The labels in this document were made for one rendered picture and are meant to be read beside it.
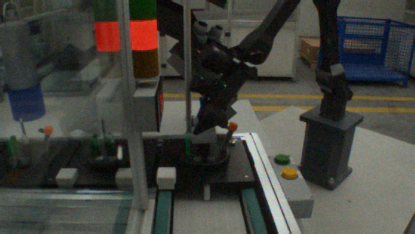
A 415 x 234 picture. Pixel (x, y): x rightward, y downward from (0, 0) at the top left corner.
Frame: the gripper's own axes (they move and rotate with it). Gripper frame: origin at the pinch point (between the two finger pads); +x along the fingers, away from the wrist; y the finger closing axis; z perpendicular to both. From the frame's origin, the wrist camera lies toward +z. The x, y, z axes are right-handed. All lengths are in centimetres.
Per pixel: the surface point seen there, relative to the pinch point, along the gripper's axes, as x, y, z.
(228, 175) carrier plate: 5.5, 8.9, -11.7
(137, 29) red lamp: -14.6, 21.4, 24.9
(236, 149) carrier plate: 3.3, -4.5, -14.7
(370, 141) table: -21, -27, -68
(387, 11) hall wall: -318, -810, -479
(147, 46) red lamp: -13.1, 21.3, 22.0
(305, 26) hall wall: -128, -826, -312
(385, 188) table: -15, 4, -59
